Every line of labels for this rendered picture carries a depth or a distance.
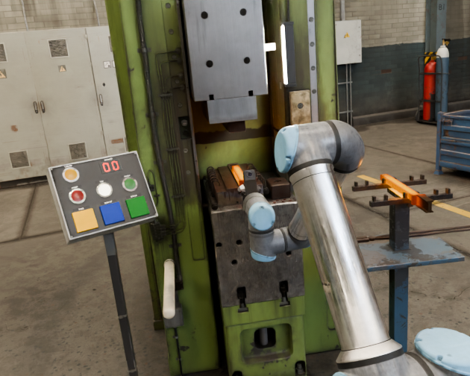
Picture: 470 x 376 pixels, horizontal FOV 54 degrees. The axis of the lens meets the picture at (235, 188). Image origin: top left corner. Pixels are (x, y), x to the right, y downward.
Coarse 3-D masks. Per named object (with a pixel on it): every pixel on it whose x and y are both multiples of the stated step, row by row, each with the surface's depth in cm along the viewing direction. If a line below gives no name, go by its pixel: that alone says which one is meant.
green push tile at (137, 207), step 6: (132, 198) 175; (138, 198) 176; (144, 198) 177; (126, 204) 174; (132, 204) 174; (138, 204) 175; (144, 204) 176; (132, 210) 173; (138, 210) 174; (144, 210) 175; (132, 216) 172; (138, 216) 174
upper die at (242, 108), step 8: (248, 96) 185; (208, 104) 184; (216, 104) 184; (224, 104) 185; (232, 104) 185; (240, 104) 186; (248, 104) 186; (256, 104) 187; (208, 112) 185; (216, 112) 185; (224, 112) 186; (232, 112) 186; (240, 112) 187; (248, 112) 187; (256, 112) 187; (208, 120) 188; (216, 120) 186; (224, 120) 187; (232, 120) 187; (240, 120) 187
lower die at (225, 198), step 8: (224, 168) 231; (240, 168) 224; (224, 176) 215; (232, 176) 214; (216, 184) 206; (224, 184) 205; (232, 184) 200; (216, 192) 194; (224, 192) 195; (232, 192) 195; (216, 200) 199; (224, 200) 196; (232, 200) 196; (240, 200) 197
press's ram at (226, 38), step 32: (192, 0) 173; (224, 0) 174; (256, 0) 176; (192, 32) 176; (224, 32) 178; (256, 32) 179; (192, 64) 179; (224, 64) 181; (256, 64) 182; (192, 96) 193; (224, 96) 184
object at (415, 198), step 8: (384, 176) 196; (392, 184) 187; (400, 184) 183; (400, 192) 180; (408, 192) 172; (416, 192) 171; (416, 200) 167; (424, 200) 160; (432, 200) 159; (424, 208) 162
